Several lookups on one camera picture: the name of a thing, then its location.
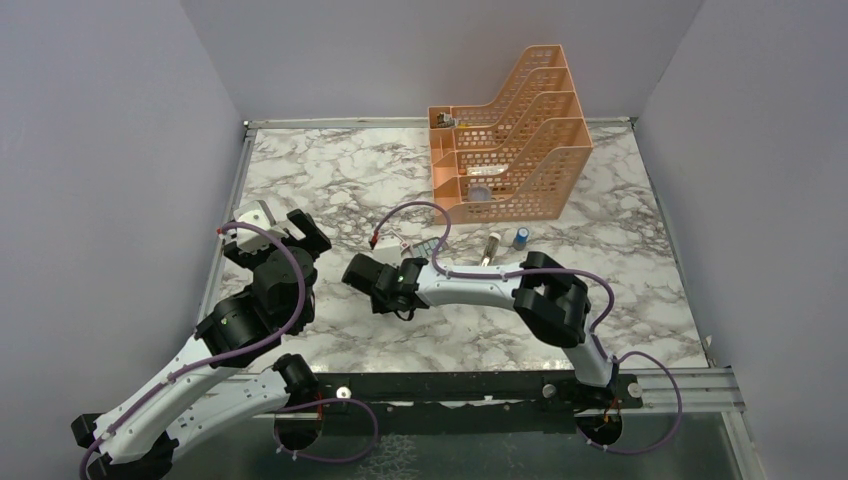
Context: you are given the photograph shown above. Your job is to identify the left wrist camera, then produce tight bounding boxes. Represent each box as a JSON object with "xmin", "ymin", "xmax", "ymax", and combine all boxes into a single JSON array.
[{"xmin": 233, "ymin": 200, "xmax": 284, "ymax": 253}]

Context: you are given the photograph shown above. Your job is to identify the clear tape roll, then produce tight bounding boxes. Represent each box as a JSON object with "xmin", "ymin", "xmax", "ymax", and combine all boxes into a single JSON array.
[{"xmin": 467, "ymin": 184, "xmax": 493, "ymax": 202}]

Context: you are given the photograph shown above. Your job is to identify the binder clips in organizer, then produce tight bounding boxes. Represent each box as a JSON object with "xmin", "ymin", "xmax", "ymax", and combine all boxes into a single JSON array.
[{"xmin": 435, "ymin": 112, "xmax": 457, "ymax": 129}]

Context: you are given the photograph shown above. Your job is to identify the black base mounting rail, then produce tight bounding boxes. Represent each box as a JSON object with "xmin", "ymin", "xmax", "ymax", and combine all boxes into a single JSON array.
[{"xmin": 251, "ymin": 369, "xmax": 645, "ymax": 439}]

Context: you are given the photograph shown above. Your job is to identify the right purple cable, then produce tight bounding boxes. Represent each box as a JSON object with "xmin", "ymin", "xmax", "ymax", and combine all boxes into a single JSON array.
[{"xmin": 370, "ymin": 200, "xmax": 684, "ymax": 457}]

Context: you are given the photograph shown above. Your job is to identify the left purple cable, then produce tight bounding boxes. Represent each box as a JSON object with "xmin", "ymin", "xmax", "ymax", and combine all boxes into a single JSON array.
[{"xmin": 78, "ymin": 221, "xmax": 380, "ymax": 480}]

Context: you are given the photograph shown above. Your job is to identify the purple cable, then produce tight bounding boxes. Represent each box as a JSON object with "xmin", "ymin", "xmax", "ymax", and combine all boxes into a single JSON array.
[
  {"xmin": 370, "ymin": 200, "xmax": 684, "ymax": 457},
  {"xmin": 78, "ymin": 221, "xmax": 380, "ymax": 480}
]

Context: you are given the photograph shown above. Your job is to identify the blue glue stick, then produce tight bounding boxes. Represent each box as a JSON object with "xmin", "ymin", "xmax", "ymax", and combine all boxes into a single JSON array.
[{"xmin": 512, "ymin": 227, "xmax": 530, "ymax": 251}]

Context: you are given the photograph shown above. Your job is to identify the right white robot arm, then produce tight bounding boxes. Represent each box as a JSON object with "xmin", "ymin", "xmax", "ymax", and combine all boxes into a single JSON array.
[{"xmin": 342, "ymin": 251, "xmax": 617, "ymax": 407}]

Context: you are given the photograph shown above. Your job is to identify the orange plastic file organizer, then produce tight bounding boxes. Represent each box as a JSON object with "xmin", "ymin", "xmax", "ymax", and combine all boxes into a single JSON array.
[{"xmin": 428, "ymin": 44, "xmax": 593, "ymax": 224}]

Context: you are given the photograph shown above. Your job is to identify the clear packet in organizer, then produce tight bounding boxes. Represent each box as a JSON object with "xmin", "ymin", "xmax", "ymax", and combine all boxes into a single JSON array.
[{"xmin": 465, "ymin": 165, "xmax": 508, "ymax": 176}]

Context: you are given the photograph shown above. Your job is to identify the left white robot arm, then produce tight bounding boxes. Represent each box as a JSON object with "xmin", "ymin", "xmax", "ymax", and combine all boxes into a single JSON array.
[{"xmin": 71, "ymin": 202, "xmax": 331, "ymax": 479}]

